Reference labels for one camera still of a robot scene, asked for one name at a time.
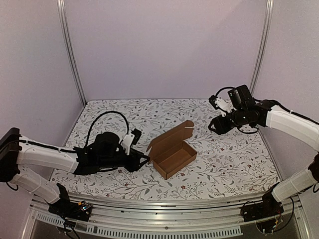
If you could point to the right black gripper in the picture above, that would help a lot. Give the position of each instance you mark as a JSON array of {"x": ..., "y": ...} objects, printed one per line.
[{"x": 220, "y": 123}]

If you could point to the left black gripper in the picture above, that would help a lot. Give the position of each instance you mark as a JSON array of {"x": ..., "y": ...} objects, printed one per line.
[{"x": 133, "y": 165}]

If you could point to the brown cardboard box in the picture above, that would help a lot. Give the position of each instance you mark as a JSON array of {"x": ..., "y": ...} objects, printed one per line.
[{"x": 169, "y": 152}]

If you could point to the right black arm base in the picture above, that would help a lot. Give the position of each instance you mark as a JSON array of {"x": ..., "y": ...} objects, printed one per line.
[{"x": 267, "y": 208}]

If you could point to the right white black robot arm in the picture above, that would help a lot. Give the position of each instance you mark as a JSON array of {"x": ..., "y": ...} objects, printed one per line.
[{"x": 244, "y": 109}]

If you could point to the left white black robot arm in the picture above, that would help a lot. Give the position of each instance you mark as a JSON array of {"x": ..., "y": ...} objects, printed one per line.
[{"x": 106, "y": 153}]

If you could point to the floral patterned table mat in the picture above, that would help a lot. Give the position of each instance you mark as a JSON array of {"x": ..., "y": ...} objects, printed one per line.
[{"x": 233, "y": 164}]

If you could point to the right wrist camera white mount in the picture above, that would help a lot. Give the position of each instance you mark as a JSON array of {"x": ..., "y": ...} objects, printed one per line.
[{"x": 221, "y": 105}]

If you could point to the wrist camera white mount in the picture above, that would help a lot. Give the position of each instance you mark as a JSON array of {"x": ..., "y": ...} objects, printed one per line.
[
  {"x": 221, "y": 105},
  {"x": 130, "y": 139}
]

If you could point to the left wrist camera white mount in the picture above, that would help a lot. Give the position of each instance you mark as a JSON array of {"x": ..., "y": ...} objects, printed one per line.
[{"x": 130, "y": 139}]

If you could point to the aluminium front rail frame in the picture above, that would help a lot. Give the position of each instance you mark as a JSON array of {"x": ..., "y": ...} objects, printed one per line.
[{"x": 191, "y": 219}]

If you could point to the right aluminium corner post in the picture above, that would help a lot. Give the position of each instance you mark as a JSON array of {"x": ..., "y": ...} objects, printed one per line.
[{"x": 263, "y": 43}]

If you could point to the aluminium corner post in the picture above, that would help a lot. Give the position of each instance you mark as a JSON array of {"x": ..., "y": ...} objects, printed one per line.
[
  {"x": 263, "y": 43},
  {"x": 70, "y": 52}
]

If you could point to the left aluminium corner post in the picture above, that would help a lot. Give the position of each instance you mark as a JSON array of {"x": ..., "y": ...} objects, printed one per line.
[{"x": 70, "y": 52}]

